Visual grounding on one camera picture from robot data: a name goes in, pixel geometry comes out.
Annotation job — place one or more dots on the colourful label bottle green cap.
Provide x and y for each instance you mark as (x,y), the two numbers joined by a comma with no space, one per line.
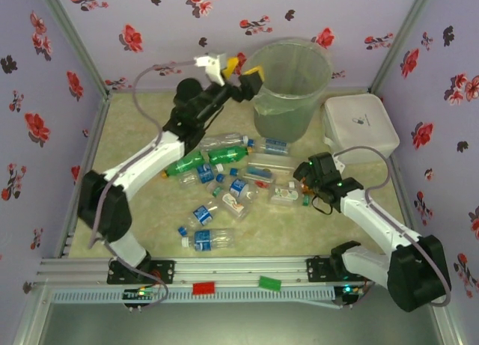
(284,195)

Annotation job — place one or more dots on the clear bottle striped blue label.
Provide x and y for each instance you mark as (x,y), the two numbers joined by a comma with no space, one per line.
(275,144)

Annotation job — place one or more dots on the small red bottle cap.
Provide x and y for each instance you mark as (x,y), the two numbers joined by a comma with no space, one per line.
(261,183)

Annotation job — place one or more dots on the clear bottle white cap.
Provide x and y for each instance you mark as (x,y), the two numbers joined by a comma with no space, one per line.
(224,140)

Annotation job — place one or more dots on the green bottle orange cap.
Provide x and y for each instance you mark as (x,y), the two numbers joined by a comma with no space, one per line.
(185,164)

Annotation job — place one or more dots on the blue label bottle white cap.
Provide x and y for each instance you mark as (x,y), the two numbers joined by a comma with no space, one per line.
(204,173)
(204,240)

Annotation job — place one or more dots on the white orange label bottle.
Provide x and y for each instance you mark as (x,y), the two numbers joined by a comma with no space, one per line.
(234,204)

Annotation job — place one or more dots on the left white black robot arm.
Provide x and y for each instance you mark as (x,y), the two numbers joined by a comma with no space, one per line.
(149,161)

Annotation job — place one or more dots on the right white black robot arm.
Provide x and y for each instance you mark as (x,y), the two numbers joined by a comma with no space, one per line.
(374,218)

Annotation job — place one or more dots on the grey translucent waste bin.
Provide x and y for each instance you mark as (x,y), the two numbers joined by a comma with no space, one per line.
(284,113)

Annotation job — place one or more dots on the clear flat plastic box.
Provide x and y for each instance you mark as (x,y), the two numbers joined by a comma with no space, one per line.
(277,159)

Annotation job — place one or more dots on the white lidded plastic container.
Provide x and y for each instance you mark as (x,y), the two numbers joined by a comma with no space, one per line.
(361,124)

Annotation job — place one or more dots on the green block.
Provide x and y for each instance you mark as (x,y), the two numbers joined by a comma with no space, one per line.
(270,283)

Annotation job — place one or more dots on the right circuit board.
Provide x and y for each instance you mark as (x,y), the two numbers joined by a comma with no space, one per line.
(353,289)

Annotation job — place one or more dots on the circuit board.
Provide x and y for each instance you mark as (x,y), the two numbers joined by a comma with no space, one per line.
(353,289)
(138,293)

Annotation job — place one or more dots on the red block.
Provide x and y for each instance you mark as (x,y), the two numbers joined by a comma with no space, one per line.
(204,288)

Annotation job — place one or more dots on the left circuit board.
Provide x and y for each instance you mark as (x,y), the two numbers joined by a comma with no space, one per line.
(138,293)

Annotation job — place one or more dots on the aluminium side rail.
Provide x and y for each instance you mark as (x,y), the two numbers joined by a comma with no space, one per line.
(400,195)
(86,165)

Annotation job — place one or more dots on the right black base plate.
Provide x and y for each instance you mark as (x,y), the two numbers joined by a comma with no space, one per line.
(318,268)

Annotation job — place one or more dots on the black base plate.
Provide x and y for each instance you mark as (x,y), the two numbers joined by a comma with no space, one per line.
(164,272)
(318,268)

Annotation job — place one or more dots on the aluminium front rail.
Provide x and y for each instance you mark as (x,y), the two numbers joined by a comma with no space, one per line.
(232,272)

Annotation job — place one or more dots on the aluminium corner post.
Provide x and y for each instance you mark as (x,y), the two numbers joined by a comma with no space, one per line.
(404,38)
(71,42)

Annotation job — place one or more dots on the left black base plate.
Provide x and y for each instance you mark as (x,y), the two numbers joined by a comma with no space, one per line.
(164,272)

